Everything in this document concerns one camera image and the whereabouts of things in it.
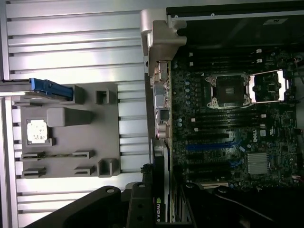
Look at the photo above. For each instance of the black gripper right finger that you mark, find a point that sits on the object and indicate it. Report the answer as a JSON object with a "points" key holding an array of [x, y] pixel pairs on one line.
{"points": [[213, 213]]}

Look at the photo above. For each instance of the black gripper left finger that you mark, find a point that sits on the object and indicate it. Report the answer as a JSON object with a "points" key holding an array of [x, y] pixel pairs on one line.
{"points": [[83, 209]]}

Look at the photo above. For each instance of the white expansion slot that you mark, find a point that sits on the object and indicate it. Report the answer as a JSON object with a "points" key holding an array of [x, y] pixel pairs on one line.
{"points": [[213, 185]]}

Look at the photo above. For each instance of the black expansion slot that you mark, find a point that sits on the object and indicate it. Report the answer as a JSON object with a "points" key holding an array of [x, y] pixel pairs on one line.
{"points": [[206, 137], [209, 167]]}

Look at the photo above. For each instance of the blue expansion slot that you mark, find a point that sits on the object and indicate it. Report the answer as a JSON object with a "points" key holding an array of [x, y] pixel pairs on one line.
{"points": [[209, 148]]}

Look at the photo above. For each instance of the silver chipset heat sink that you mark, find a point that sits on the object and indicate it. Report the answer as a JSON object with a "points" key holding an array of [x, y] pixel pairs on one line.
{"points": [[259, 164]]}

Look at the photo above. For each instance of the grey parts rack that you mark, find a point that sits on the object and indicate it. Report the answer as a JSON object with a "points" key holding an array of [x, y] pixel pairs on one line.
{"points": [[99, 133]]}

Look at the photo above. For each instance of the silver CPU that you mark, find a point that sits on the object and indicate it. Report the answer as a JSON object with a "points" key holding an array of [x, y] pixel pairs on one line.
{"points": [[36, 131]]}

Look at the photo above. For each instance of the green motherboard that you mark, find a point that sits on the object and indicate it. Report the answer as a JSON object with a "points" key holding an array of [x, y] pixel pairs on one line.
{"points": [[273, 142]]}

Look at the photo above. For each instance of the CPU socket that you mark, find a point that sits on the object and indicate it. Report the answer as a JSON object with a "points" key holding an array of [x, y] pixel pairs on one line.
{"points": [[229, 91]]}

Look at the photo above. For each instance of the hard disk with blue caddy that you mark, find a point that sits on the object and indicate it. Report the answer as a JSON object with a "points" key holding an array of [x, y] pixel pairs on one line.
{"points": [[47, 86]]}

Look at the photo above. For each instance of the open metal socket cover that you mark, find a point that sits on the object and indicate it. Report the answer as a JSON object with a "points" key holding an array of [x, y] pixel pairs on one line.
{"points": [[281, 78]]}

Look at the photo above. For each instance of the open PC case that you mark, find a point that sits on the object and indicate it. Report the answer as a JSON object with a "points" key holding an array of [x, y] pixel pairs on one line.
{"points": [[237, 31]]}

